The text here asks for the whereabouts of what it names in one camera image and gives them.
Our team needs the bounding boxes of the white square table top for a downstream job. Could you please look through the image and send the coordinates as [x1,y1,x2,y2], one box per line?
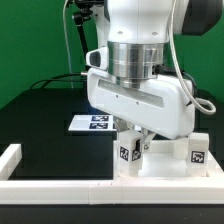
[116,140,218,178]

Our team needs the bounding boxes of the white cable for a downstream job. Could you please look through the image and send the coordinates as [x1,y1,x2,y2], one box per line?
[62,0,75,90]

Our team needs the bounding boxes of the black cables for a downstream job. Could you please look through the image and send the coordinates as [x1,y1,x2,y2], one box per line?
[29,73,89,91]

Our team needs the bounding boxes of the white U-shaped obstacle fence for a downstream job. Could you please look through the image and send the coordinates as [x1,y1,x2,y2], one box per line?
[0,144,224,205]

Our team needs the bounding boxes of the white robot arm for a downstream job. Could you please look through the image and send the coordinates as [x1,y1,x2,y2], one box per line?
[86,0,223,147]

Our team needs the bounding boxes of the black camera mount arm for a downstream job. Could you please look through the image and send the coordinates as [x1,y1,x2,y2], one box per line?
[72,0,104,54]

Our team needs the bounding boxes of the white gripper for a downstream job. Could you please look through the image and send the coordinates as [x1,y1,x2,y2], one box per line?
[86,46,195,152]

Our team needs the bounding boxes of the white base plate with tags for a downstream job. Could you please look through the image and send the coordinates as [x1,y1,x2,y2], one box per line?
[68,115,116,131]

